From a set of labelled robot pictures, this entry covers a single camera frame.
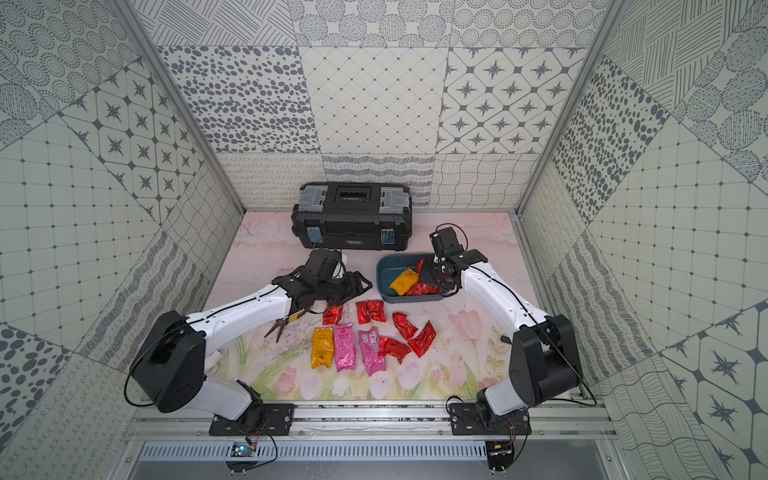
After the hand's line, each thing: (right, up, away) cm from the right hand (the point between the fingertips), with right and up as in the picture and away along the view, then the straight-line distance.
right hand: (427, 279), depth 87 cm
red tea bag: (-11, -19, -5) cm, 22 cm away
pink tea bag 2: (-17, -18, -2) cm, 25 cm away
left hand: (-17, -1, -3) cm, 18 cm away
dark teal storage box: (-11, +2, +15) cm, 19 cm away
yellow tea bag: (-31, -19, -3) cm, 36 cm away
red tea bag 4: (-15, -10, +3) cm, 19 cm away
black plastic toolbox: (-20, +20, +12) cm, 30 cm away
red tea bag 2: (-1, -18, -2) cm, 18 cm away
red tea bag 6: (-7, -14, +1) cm, 16 cm away
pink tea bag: (-24, -19, -3) cm, 31 cm away
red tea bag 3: (-19, -11, +3) cm, 23 cm away
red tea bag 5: (-29, -11, +3) cm, 31 cm away
